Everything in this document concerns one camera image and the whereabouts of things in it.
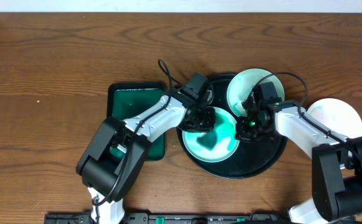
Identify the green sponge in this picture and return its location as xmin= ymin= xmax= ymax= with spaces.
xmin=196 ymin=131 xmax=218 ymax=151

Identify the pale green plate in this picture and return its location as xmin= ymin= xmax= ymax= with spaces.
xmin=181 ymin=107 xmax=239 ymax=163
xmin=226 ymin=68 xmax=271 ymax=117

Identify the white plate green stain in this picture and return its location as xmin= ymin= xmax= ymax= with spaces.
xmin=307 ymin=98 xmax=362 ymax=138

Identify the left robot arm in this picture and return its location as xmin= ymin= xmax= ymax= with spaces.
xmin=75 ymin=89 xmax=215 ymax=223

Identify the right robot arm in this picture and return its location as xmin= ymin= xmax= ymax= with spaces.
xmin=236 ymin=100 xmax=362 ymax=223

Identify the round black tray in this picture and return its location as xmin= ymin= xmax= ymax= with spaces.
xmin=177 ymin=73 xmax=287 ymax=179

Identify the rectangular black tray green water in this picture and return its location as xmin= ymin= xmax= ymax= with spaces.
xmin=107 ymin=82 xmax=165 ymax=161

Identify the right black cable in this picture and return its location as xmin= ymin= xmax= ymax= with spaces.
xmin=245 ymin=72 xmax=362 ymax=200

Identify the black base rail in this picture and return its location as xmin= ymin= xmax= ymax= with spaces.
xmin=44 ymin=213 xmax=290 ymax=224

